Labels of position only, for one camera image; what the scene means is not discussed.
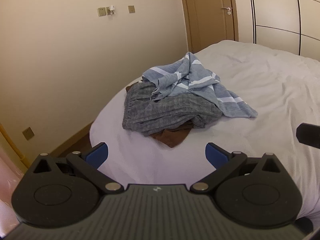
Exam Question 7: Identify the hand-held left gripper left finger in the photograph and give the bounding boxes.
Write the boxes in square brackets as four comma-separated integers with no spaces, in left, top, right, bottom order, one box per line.
[30,142,124,194]

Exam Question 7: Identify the yellow pipe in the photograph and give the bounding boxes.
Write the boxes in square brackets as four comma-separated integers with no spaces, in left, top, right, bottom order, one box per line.
[0,122,28,167]

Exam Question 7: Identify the brown wooden door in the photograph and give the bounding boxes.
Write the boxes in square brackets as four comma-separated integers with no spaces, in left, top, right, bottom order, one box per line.
[179,0,239,53]

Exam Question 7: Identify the blue white striped shirt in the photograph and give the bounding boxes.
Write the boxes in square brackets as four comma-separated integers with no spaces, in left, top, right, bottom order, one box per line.
[142,52,258,118]

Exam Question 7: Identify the grey pants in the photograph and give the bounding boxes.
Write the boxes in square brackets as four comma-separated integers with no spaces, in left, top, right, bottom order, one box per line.
[122,82,223,137]

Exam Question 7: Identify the pink curtain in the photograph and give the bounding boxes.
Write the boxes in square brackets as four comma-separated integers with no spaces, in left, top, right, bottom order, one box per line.
[0,140,24,230]

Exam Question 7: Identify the white bed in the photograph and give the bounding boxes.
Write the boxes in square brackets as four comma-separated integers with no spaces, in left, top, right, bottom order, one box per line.
[89,39,320,230]

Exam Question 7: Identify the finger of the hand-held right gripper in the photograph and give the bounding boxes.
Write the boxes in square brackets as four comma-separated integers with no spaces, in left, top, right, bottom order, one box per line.
[296,123,320,152]

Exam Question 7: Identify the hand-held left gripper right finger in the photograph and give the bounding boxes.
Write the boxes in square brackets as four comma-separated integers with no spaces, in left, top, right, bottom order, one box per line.
[190,142,289,194]

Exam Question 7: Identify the brown garment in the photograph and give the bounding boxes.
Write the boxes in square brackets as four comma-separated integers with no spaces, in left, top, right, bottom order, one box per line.
[125,80,193,148]

